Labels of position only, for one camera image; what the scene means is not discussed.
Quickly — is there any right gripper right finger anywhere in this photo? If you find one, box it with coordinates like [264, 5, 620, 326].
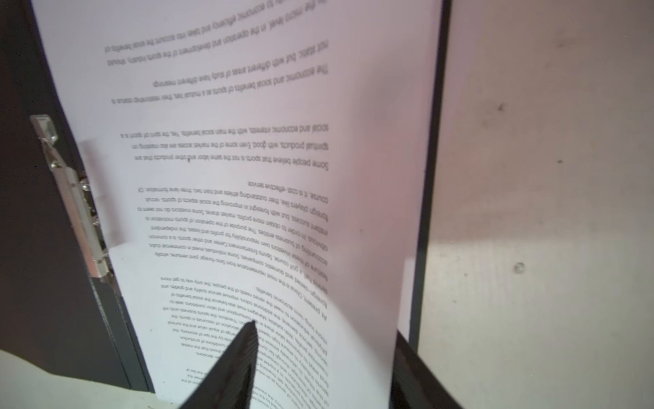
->
[389, 332, 463, 409]

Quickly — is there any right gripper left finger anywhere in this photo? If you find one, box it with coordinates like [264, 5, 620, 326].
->
[181, 320, 259, 409]

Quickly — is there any orange and black folder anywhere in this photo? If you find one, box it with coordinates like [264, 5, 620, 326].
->
[1, 1, 451, 399]

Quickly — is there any printed paper sheet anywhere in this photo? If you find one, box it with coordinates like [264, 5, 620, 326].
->
[32, 1, 442, 408]

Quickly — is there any metal folder clip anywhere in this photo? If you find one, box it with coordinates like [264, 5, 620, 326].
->
[30, 114, 113, 283]

